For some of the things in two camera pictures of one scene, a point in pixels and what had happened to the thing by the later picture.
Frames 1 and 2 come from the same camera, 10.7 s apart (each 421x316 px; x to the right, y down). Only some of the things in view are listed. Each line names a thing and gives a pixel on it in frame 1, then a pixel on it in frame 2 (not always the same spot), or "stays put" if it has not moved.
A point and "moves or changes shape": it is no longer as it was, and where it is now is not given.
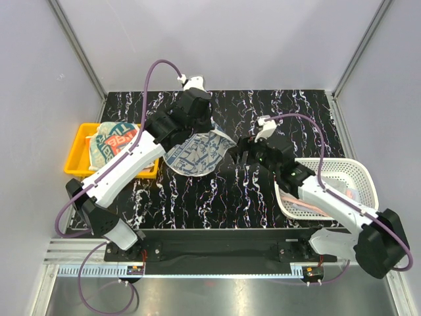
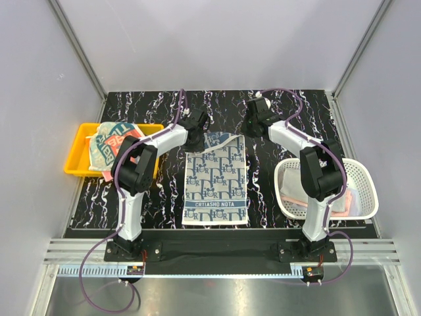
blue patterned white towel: (200, 154) moves or changes shape
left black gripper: (207, 127) -> (199, 147)
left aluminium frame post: (71, 34) stays put
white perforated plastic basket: (346, 176) stays put
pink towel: (310, 208) stays put
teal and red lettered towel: (112, 141) stays put
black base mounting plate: (221, 247) stays put
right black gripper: (245, 144) -> (246, 132)
